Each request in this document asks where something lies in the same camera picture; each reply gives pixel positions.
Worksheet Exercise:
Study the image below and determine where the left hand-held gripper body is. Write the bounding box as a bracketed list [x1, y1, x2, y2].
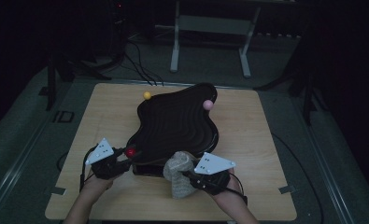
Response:
[84, 137, 132, 181]

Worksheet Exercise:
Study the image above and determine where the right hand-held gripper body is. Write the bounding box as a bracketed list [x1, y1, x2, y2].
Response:
[189, 151, 237, 197]

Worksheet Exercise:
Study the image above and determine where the grey fluffy cloth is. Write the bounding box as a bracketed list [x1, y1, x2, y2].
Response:
[163, 150, 199, 200]

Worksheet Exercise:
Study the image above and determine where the black wavy tray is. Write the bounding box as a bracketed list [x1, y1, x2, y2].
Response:
[125, 82, 220, 178]

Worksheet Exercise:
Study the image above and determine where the person's left hand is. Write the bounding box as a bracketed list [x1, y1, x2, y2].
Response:
[81, 173, 115, 196]

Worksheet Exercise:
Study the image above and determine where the person's right hand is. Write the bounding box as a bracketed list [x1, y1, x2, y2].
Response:
[210, 168, 246, 207]

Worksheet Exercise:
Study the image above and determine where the grey tape strip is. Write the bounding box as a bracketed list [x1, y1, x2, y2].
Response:
[50, 186, 67, 196]
[278, 185, 298, 194]

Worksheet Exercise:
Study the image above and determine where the black tripod stand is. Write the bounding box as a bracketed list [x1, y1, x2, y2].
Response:
[45, 52, 124, 111]
[255, 31, 319, 127]

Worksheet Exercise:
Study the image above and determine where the left hand-held gripper cable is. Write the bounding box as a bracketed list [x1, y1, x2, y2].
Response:
[78, 146, 99, 192]

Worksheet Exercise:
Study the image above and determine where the hand-held gripper cable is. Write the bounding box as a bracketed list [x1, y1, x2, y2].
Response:
[204, 172, 248, 206]
[78, 146, 99, 192]

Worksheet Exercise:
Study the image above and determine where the right hand-held gripper cable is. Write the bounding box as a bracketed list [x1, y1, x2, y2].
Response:
[204, 172, 248, 206]

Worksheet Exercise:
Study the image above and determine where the black floor cable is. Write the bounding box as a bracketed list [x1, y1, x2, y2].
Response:
[271, 133, 326, 224]
[127, 39, 165, 87]
[56, 152, 68, 172]
[122, 52, 153, 87]

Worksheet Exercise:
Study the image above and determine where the white metal stand frame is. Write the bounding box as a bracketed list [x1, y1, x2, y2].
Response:
[155, 0, 302, 78]

